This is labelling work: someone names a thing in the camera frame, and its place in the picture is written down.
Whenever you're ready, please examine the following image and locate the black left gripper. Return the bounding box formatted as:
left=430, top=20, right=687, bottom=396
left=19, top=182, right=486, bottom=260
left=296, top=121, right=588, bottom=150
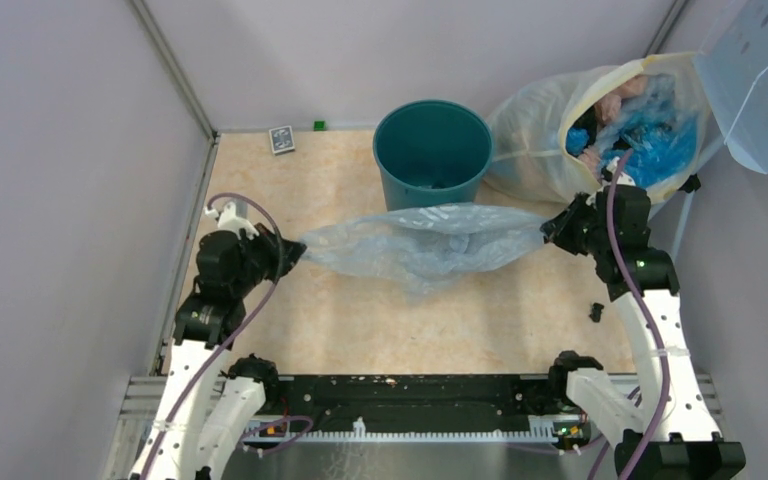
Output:
left=231, top=221, right=306, bottom=297

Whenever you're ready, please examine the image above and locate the translucent blue trash bag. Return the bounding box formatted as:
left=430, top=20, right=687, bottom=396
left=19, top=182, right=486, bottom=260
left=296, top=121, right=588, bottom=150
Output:
left=300, top=203, right=547, bottom=296

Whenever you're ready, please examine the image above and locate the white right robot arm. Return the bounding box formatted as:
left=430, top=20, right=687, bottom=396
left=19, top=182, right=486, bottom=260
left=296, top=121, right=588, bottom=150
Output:
left=541, top=185, right=746, bottom=479

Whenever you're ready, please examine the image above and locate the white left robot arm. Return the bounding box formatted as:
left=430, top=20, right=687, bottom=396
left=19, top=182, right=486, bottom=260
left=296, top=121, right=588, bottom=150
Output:
left=128, top=223, right=307, bottom=479

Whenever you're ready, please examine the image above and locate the large translucent bag of trash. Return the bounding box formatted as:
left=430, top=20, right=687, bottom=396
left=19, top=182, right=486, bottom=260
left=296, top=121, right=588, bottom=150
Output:
left=485, top=52, right=711, bottom=203

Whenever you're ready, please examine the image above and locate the teal plastic trash bin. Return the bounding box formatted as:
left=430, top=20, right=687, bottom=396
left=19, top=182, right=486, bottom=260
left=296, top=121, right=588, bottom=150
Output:
left=372, top=100, right=494, bottom=211

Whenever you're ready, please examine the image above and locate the small black floor piece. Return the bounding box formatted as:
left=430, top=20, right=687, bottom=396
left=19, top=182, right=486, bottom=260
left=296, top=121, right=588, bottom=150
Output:
left=588, top=302, right=605, bottom=323

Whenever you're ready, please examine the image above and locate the white perforated metal panel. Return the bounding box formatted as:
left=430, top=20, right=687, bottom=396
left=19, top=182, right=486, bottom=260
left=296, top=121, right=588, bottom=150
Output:
left=694, top=0, right=768, bottom=174

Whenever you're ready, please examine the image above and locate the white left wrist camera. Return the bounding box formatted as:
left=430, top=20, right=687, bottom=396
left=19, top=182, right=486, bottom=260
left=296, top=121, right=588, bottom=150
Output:
left=204, top=201, right=259, bottom=240

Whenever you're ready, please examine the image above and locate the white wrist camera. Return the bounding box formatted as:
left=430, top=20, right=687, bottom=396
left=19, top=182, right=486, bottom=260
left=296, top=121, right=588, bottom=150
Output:
left=204, top=201, right=259, bottom=240
left=599, top=156, right=637, bottom=188

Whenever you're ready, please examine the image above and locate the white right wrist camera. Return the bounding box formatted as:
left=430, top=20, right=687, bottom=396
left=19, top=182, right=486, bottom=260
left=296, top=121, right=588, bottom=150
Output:
left=599, top=156, right=637, bottom=188

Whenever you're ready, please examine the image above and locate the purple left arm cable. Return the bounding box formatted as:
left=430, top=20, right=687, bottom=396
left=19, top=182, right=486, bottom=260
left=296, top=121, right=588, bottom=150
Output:
left=138, top=192, right=316, bottom=480

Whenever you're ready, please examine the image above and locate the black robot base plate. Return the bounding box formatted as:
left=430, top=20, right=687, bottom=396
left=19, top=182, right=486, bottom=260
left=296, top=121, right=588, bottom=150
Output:
left=259, top=374, right=584, bottom=434

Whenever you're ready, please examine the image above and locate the white toothed cable rail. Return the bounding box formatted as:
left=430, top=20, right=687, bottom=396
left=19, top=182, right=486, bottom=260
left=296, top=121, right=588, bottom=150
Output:
left=241, top=418, right=561, bottom=445

